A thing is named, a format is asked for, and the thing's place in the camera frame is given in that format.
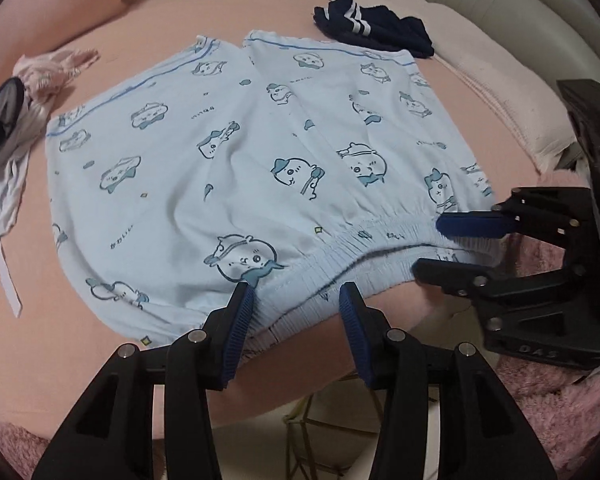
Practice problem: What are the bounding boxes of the pink patterned garment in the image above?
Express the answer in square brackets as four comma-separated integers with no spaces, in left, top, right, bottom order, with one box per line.
[12,49,100,104]

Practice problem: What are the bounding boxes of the beige bed blanket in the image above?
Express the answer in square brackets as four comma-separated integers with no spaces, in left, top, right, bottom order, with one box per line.
[264,0,577,174]

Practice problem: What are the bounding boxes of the pink fluffy rug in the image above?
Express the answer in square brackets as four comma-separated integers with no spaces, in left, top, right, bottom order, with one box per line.
[494,170,600,479]

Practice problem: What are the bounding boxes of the gold wire stool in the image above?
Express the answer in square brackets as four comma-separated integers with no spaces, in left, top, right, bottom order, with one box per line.
[283,392,384,479]

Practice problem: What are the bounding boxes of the white navy-trimmed shirt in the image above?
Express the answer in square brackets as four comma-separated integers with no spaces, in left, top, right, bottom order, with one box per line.
[0,77,47,316]

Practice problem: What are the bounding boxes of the light blue cartoon shorts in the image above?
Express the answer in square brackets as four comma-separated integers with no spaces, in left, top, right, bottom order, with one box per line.
[46,32,501,349]

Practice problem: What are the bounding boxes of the navy striped folded garment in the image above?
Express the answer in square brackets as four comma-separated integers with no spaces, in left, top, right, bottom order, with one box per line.
[313,0,434,58]

